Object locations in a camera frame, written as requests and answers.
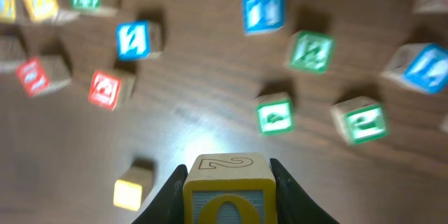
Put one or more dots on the green R block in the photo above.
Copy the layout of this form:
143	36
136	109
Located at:
310	52

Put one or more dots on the yellow C block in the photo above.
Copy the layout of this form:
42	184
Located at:
133	187

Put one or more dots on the blue L block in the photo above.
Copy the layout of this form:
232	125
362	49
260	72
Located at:
421	67

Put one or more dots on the red E block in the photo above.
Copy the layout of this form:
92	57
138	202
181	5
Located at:
111	89

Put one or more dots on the green B block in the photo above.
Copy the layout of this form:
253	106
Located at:
12	54

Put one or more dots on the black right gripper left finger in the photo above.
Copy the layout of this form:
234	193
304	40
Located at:
167	207

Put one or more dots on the red U block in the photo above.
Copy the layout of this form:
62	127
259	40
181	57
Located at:
43	74

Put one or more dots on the blue T block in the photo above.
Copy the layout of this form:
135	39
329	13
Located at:
263	16

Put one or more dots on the green J block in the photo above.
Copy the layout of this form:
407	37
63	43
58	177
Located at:
360	120

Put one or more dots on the blue 2 block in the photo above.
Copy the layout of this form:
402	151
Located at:
139	40

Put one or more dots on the yellow o block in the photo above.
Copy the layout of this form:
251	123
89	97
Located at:
230	188
8	11

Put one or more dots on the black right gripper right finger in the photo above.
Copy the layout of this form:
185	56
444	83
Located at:
293	204

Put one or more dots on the green 4 block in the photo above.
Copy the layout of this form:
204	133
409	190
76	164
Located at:
275	113

